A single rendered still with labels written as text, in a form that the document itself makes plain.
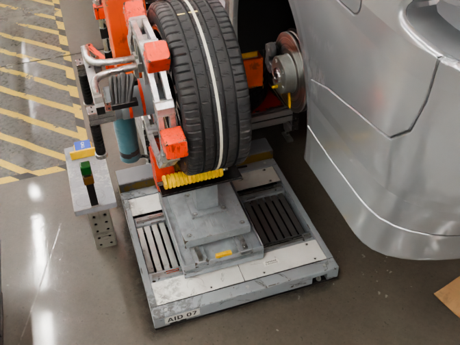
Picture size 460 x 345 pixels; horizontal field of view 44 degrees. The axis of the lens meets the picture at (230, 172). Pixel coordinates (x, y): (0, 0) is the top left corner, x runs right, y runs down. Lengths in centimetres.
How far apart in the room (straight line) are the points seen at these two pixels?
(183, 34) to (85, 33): 273
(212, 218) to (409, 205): 121
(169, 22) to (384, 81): 84
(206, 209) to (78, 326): 73
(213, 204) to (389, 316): 89
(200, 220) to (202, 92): 81
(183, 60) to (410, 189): 85
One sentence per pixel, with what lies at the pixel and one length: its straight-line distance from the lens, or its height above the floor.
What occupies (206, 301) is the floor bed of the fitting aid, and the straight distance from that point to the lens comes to 243.
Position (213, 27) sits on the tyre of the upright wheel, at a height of 115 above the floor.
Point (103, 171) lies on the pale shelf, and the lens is 251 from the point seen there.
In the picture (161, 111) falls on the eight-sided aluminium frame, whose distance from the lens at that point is 191.
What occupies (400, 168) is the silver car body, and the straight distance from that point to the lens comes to 147.
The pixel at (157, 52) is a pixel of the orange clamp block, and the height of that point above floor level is 114.
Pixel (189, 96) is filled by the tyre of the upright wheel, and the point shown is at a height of 100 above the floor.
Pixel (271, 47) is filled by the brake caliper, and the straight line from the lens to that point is 235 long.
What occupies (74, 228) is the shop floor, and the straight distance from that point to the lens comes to 293.
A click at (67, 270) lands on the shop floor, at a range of 276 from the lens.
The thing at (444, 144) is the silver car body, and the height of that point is 123.
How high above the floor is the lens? 204
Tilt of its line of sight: 41 degrees down
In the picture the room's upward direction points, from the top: 2 degrees counter-clockwise
